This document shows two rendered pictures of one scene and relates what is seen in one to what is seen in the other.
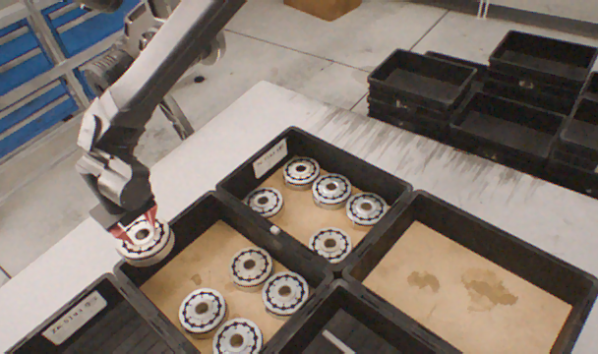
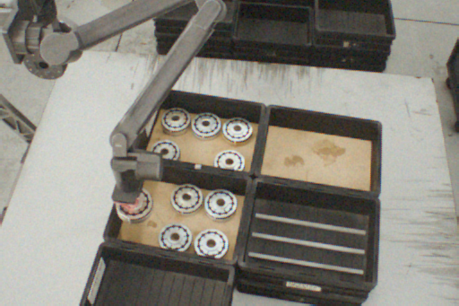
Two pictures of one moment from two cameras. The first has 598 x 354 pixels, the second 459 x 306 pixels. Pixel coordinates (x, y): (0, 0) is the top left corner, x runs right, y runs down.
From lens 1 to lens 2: 0.90 m
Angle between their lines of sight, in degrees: 25
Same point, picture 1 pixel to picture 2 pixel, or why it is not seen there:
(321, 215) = (207, 146)
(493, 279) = (329, 144)
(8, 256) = not seen: outside the picture
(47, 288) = (15, 291)
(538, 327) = (360, 160)
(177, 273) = (134, 226)
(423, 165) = (244, 83)
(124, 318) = (119, 270)
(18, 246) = not seen: outside the picture
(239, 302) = (192, 223)
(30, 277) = not seen: outside the picture
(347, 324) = (265, 205)
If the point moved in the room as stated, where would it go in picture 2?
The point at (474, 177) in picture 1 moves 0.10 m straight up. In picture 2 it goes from (281, 80) to (283, 63)
